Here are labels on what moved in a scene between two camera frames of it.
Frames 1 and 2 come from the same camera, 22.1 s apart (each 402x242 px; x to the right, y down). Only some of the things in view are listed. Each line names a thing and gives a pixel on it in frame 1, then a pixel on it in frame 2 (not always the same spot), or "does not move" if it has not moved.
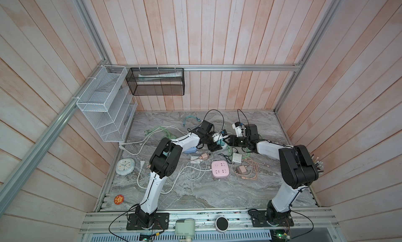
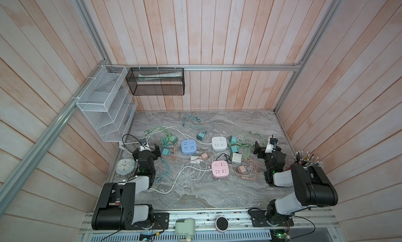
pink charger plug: (204, 156) does not move
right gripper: (232, 139) -> (262, 151)
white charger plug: (194, 159) does not move
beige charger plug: (241, 169) does not move
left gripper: (214, 147) -> (155, 153)
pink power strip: (220, 168) does not move
